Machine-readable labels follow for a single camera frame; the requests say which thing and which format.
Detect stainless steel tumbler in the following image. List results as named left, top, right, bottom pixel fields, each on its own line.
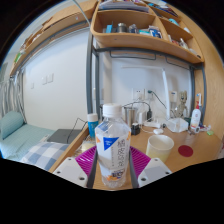
left=124, top=106, right=136, bottom=127

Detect blue bottle white cap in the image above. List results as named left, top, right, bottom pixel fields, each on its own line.
left=86, top=113, right=100, bottom=139

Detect white tissue box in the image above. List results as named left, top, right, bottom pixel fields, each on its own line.
left=165, top=117, right=189, bottom=133

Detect grey laptop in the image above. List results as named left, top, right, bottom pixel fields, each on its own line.
left=46, top=128, right=83, bottom=145

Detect long wooden wall shelf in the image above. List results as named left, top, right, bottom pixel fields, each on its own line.
left=9, top=0, right=99, bottom=78

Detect pale yellow cup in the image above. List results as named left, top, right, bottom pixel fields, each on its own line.
left=145, top=134, right=175, bottom=164

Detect white desk lamp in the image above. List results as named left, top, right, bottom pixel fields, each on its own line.
left=121, top=64, right=171, bottom=121

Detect light green bed sheet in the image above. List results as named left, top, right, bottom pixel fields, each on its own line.
left=0, top=123, right=56, bottom=160

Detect white spray bottle blue nozzle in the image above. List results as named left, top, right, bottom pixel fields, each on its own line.
left=196, top=93, right=203, bottom=111

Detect blue white checked blanket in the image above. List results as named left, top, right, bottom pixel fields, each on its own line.
left=21, top=141, right=69, bottom=172

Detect white wall switches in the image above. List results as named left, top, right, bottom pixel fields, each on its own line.
left=41, top=73, right=54, bottom=85

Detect grey metal frame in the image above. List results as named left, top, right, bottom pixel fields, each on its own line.
left=85, top=31, right=208, bottom=124

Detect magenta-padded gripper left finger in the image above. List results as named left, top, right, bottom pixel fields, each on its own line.
left=52, top=145, right=99, bottom=189

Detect white power strip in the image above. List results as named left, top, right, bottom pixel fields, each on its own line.
left=143, top=120, right=162, bottom=129

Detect tree creature figurine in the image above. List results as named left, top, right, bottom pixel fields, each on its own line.
left=176, top=91, right=189, bottom=118

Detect light green pillow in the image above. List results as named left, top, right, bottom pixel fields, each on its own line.
left=0, top=110, right=25, bottom=140

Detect metal bed headboard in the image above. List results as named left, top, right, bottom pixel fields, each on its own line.
left=0, top=71, right=28, bottom=124

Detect flat round red coaster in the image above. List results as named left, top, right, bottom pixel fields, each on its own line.
left=177, top=144, right=194, bottom=158

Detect clear water bottle white cap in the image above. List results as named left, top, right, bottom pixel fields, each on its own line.
left=94, top=102, right=132, bottom=190

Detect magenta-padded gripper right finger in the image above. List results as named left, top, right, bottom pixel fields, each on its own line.
left=128, top=145, right=173, bottom=189

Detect white wall outlet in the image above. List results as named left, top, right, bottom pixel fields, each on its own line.
left=132, top=87, right=147, bottom=101

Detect wooden shelf unit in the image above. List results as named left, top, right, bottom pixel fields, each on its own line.
left=89, top=0, right=205, bottom=64

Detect white pump bottle red top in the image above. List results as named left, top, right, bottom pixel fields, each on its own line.
left=189, top=101, right=202, bottom=129

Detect small black charger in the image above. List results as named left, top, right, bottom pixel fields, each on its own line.
left=130, top=122, right=141, bottom=136

